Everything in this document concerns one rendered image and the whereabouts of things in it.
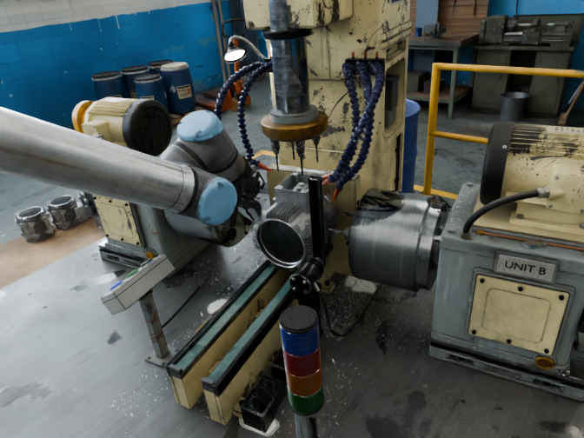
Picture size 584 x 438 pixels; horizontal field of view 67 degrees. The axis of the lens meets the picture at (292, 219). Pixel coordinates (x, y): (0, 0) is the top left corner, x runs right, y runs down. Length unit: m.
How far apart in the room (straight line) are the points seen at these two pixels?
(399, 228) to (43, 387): 0.98
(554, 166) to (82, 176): 0.83
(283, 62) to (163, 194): 0.52
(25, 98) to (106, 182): 5.92
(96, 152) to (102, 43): 6.35
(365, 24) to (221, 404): 1.00
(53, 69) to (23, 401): 5.70
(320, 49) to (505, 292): 0.80
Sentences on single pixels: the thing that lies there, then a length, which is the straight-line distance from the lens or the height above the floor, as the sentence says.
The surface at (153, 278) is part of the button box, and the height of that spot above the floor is 1.06.
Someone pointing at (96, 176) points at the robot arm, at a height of 1.44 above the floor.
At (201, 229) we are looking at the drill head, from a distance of 1.35.
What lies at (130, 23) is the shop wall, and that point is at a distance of 7.27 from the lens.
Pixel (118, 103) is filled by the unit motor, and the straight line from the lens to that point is 1.54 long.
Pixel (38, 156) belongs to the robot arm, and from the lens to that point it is 0.68.
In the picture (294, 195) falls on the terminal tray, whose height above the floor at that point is 1.13.
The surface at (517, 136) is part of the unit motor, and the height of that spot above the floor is 1.35.
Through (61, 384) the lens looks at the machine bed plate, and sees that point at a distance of 1.35.
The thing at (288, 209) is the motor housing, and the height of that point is 1.11.
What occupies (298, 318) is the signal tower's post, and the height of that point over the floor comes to 1.22.
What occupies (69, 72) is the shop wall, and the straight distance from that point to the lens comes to 6.82.
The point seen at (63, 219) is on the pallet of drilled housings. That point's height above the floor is 0.23.
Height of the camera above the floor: 1.67
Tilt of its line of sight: 29 degrees down
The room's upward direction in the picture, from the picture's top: 5 degrees counter-clockwise
